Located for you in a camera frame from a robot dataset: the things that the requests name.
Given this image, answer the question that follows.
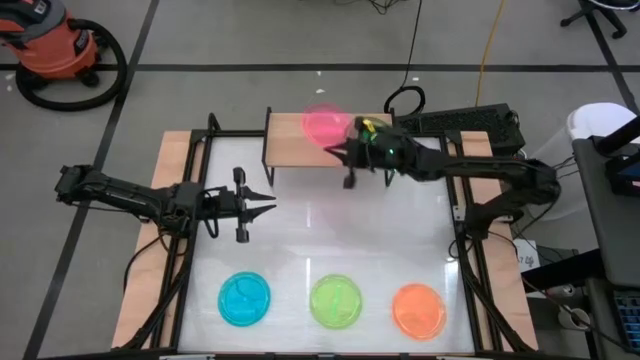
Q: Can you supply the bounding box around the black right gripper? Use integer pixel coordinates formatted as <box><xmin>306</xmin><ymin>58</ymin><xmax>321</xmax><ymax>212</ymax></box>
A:
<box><xmin>323</xmin><ymin>117</ymin><xmax>409</xmax><ymax>190</ymax></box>

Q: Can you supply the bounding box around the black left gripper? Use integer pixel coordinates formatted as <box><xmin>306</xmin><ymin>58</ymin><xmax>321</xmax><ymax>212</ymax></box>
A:
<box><xmin>197</xmin><ymin>166</ymin><xmax>278</xmax><ymax>245</ymax></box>

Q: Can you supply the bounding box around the pink plastic plate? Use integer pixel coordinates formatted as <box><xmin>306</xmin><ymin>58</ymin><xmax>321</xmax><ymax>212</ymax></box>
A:
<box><xmin>301</xmin><ymin>103</ymin><xmax>354</xmax><ymax>148</ymax></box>

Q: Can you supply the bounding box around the wooden shelf with black legs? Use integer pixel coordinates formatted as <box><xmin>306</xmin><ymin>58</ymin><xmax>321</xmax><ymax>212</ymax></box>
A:
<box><xmin>261</xmin><ymin>105</ymin><xmax>397</xmax><ymax>189</ymax></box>

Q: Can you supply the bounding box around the blue plastic plate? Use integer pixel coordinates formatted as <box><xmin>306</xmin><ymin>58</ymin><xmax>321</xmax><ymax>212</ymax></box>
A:
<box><xmin>217</xmin><ymin>271</ymin><xmax>272</xmax><ymax>328</ymax></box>

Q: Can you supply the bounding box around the plywood base board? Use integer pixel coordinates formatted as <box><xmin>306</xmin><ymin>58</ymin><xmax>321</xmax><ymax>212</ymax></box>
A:
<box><xmin>110</xmin><ymin>129</ymin><xmax>540</xmax><ymax>352</ymax></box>

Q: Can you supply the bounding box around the black keyboard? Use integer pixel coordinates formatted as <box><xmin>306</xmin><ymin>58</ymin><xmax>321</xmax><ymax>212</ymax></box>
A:
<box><xmin>394</xmin><ymin>102</ymin><xmax>527</xmax><ymax>157</ymax></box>

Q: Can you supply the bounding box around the green plastic plate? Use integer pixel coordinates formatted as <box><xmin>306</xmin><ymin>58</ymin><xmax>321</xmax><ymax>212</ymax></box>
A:
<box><xmin>309</xmin><ymin>273</ymin><xmax>363</xmax><ymax>331</ymax></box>

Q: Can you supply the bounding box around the orange plastic plate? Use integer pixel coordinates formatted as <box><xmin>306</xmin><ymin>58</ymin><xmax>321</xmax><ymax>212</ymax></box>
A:
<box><xmin>391</xmin><ymin>283</ymin><xmax>448</xmax><ymax>342</ymax></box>

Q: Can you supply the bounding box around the orange shop vacuum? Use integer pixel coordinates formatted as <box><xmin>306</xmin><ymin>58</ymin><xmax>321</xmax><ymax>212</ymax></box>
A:
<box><xmin>13</xmin><ymin>18</ymin><xmax>129</xmax><ymax>113</ymax></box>
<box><xmin>0</xmin><ymin>0</ymin><xmax>102</xmax><ymax>89</ymax></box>

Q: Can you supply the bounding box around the white paper note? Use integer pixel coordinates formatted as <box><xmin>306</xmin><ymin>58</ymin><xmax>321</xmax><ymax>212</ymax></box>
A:
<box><xmin>513</xmin><ymin>238</ymin><xmax>542</xmax><ymax>274</ymax></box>

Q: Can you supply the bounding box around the white trash bin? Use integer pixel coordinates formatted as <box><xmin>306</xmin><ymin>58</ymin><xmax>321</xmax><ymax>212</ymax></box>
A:
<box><xmin>529</xmin><ymin>101</ymin><xmax>640</xmax><ymax>221</ymax></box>

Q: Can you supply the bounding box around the grey desk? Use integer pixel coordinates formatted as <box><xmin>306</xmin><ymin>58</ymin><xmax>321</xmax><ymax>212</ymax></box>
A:
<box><xmin>571</xmin><ymin>134</ymin><xmax>640</xmax><ymax>290</ymax></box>

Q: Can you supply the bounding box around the black device on desk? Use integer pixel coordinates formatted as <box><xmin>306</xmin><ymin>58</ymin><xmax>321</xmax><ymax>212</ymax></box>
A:
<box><xmin>603</xmin><ymin>151</ymin><xmax>640</xmax><ymax>197</ymax></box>

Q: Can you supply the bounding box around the white tape roll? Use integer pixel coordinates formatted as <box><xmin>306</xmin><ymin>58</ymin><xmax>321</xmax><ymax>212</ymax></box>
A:
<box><xmin>558</xmin><ymin>306</ymin><xmax>592</xmax><ymax>331</ymax></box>

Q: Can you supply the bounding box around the black office chair base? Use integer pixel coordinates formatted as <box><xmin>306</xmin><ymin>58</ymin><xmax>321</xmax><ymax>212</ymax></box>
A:
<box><xmin>559</xmin><ymin>0</ymin><xmax>629</xmax><ymax>40</ymax></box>

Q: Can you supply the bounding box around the blue-lit keyboard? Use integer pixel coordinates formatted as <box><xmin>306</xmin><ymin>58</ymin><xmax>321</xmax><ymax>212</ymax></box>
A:
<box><xmin>612</xmin><ymin>291</ymin><xmax>640</xmax><ymax>347</ymax></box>

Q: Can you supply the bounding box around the black floor cable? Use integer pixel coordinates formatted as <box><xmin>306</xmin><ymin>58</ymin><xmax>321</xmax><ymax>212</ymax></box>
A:
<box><xmin>382</xmin><ymin>0</ymin><xmax>428</xmax><ymax>118</ymax></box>

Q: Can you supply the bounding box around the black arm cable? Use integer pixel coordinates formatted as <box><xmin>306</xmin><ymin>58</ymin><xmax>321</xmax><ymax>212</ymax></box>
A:
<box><xmin>121</xmin><ymin>231</ymin><xmax>172</xmax><ymax>297</ymax></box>

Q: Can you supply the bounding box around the yellow floor cable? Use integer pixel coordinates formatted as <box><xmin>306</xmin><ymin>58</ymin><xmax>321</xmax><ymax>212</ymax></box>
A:
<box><xmin>473</xmin><ymin>0</ymin><xmax>509</xmax><ymax>108</ymax></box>

